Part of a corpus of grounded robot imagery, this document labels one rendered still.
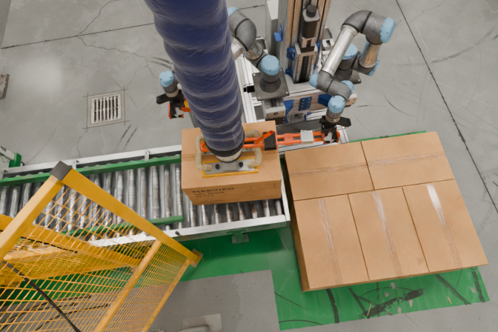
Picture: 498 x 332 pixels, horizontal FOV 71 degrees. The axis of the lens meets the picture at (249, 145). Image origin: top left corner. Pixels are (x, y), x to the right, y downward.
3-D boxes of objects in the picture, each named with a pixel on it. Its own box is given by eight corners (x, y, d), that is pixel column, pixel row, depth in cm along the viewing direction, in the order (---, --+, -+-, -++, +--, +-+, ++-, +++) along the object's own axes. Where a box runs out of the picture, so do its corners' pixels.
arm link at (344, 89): (336, 74, 178) (327, 90, 175) (357, 83, 176) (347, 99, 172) (333, 83, 185) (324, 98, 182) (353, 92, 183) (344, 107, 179)
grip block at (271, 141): (263, 151, 203) (263, 147, 198) (261, 135, 207) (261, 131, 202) (277, 150, 203) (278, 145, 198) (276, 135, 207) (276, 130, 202)
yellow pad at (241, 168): (201, 178, 209) (200, 175, 205) (201, 162, 213) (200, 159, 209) (259, 173, 209) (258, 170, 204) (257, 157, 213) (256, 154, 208)
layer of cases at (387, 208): (303, 291, 266) (309, 289, 229) (281, 169, 307) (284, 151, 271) (459, 270, 267) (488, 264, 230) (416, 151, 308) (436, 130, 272)
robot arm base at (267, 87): (257, 76, 241) (256, 67, 232) (279, 72, 242) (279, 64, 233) (261, 94, 235) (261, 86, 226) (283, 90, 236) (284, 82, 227)
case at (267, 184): (194, 205, 244) (181, 188, 207) (193, 153, 260) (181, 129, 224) (280, 198, 242) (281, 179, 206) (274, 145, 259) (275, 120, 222)
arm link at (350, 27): (352, -2, 180) (307, 81, 177) (372, 6, 178) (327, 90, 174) (350, 11, 192) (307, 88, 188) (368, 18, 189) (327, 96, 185)
